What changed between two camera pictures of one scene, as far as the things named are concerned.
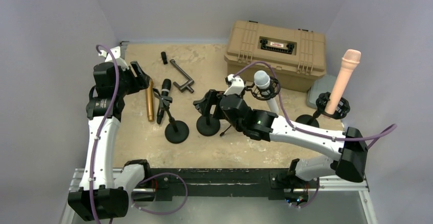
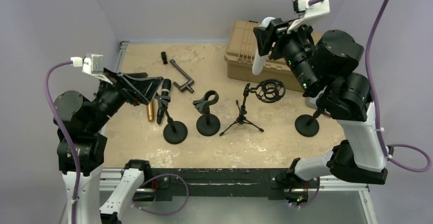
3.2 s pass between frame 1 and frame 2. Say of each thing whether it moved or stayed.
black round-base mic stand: stayed
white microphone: moved
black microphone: stayed
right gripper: moved
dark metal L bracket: stayed
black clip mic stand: stayed
